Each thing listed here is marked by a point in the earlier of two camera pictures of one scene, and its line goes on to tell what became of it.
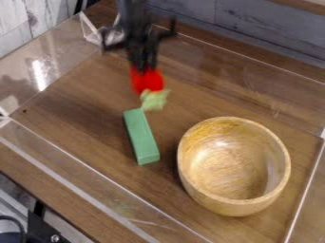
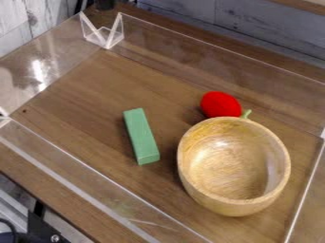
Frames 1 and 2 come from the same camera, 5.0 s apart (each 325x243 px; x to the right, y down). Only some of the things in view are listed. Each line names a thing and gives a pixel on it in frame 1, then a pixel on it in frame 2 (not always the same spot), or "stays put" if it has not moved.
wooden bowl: (234, 165) stays put
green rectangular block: (140, 135) stays put
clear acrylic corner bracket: (113, 33) stays put
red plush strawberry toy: (147, 84) → (216, 104)
